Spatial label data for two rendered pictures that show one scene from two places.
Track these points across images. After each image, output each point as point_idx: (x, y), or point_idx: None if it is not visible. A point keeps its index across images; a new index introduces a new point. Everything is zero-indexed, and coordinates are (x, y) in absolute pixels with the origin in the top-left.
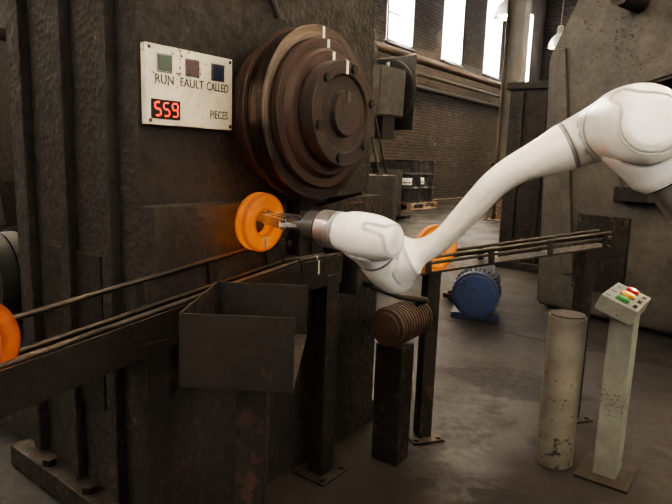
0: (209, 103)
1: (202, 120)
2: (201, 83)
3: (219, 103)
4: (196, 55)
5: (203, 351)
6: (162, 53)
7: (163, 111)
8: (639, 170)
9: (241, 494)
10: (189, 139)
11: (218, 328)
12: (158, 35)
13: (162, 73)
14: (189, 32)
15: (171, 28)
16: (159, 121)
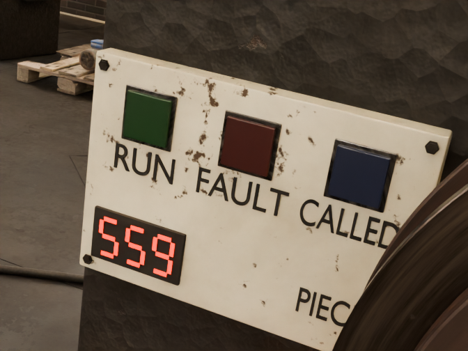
0: (301, 265)
1: (262, 308)
2: (278, 198)
3: (346, 276)
4: (274, 105)
5: None
6: (144, 89)
7: (125, 248)
8: None
9: None
10: (232, 338)
11: None
12: (171, 29)
13: (139, 145)
14: (291, 21)
15: (221, 8)
16: (114, 269)
